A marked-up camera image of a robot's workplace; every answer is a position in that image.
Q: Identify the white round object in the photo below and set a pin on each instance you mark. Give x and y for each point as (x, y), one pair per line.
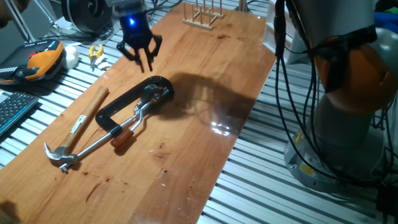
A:
(71, 57)

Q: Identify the blue plastic bag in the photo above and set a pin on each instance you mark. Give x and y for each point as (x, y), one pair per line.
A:
(388, 21)

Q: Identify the orange black teach pendant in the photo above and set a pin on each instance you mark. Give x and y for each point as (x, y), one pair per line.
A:
(43, 60)

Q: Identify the glossy wooden board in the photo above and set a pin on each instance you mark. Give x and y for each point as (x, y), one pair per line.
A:
(186, 77)

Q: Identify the wooden dish rack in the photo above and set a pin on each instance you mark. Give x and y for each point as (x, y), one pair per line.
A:
(199, 24)

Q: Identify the black C-clamp with screw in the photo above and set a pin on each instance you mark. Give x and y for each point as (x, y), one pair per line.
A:
(124, 96)

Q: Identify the wooden post stand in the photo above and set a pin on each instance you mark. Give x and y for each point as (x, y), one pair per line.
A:
(242, 6)

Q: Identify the grey metal stand pole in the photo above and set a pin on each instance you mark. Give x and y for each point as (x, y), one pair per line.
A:
(18, 21)

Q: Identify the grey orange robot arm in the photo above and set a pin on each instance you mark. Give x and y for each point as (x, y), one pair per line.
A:
(342, 124)

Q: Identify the black computer keyboard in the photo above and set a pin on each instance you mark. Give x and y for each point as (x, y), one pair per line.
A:
(15, 109)

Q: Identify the white drawer box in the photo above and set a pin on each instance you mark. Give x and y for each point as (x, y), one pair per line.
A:
(270, 37)

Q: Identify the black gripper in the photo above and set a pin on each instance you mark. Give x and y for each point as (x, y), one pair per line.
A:
(133, 31)

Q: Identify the black filament spool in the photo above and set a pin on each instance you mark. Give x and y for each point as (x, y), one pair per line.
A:
(87, 15)

